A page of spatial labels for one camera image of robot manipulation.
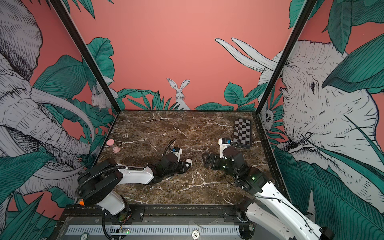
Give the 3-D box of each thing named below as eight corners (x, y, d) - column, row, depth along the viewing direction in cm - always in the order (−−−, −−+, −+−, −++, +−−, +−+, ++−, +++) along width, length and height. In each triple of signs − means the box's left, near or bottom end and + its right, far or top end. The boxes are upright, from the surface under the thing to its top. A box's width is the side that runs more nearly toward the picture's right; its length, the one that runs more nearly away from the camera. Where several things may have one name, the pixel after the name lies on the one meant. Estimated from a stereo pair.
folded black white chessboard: (232, 147, 102) (233, 143, 99) (234, 120, 118) (235, 117, 115) (249, 150, 101) (251, 147, 98) (249, 123, 116) (251, 120, 113)
